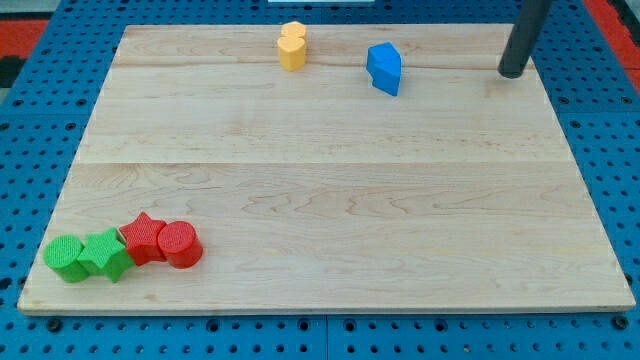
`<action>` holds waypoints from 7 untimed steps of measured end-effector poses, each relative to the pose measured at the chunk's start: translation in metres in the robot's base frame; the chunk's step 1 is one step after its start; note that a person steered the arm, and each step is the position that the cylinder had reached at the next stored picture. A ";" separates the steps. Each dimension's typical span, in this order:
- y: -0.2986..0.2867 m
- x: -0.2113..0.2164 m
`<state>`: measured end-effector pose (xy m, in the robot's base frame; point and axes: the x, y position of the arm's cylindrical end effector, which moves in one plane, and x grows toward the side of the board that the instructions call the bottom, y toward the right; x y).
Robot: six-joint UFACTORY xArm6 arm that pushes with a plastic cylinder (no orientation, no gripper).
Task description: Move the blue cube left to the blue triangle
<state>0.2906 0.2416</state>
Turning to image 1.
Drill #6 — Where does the blue triangle block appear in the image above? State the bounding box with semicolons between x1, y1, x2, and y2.
371;71;401;96

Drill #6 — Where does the blue cube block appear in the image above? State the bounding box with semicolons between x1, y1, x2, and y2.
366;42;402;81

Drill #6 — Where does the wooden board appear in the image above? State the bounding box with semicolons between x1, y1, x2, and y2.
18;24;635;316

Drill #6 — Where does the yellow heart block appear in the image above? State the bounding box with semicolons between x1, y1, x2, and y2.
277;36;306;71

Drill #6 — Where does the yellow hexagon block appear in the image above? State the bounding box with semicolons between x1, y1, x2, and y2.
280;21;307;39

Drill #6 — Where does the red cylinder block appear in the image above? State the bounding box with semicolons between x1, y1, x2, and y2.
157;221;204;269

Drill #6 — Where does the red star block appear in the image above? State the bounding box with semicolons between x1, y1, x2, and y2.
119;212;167;266

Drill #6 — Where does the green star block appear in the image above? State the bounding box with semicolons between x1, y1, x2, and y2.
77;227;135;283

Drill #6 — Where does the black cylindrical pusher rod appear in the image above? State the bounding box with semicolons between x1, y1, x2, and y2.
498;0;553;79

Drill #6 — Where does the green cylinder block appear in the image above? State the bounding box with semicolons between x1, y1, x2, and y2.
43;235;89;283

